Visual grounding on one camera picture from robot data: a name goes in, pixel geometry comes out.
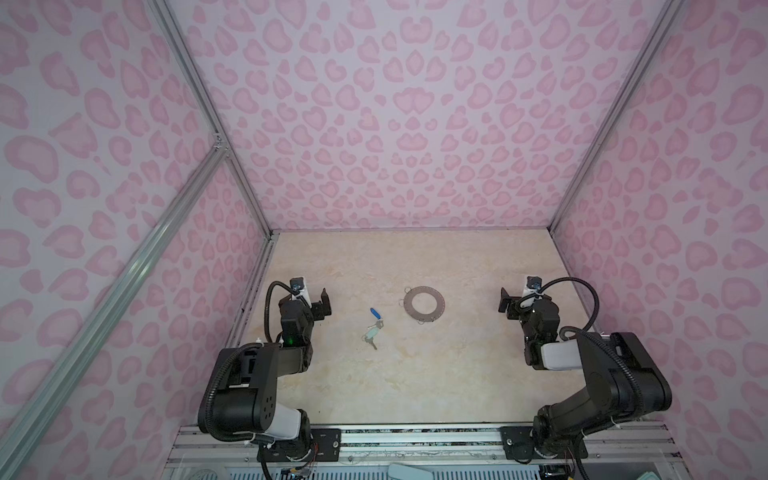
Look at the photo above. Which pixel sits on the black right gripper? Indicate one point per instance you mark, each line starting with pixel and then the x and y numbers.
pixel 516 305

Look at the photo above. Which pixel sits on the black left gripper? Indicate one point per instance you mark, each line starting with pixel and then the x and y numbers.
pixel 315 306

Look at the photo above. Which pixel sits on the silver key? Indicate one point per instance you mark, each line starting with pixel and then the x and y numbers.
pixel 370 341

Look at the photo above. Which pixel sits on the silver perforated metal ring disc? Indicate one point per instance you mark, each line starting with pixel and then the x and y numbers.
pixel 424 304

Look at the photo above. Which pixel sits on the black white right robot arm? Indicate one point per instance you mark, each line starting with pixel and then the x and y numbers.
pixel 622 381

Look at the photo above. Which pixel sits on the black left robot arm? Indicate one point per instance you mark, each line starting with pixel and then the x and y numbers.
pixel 240 402

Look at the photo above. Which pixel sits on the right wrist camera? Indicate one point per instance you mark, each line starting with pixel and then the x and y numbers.
pixel 533 284

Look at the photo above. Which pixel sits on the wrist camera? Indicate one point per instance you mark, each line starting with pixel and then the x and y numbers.
pixel 299 289
pixel 533 284

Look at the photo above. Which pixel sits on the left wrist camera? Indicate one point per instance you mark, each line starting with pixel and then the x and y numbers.
pixel 299 289

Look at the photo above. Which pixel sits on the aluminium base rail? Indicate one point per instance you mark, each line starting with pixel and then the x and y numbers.
pixel 640 450

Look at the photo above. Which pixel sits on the diagonal aluminium frame bar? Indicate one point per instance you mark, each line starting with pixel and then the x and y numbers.
pixel 35 418

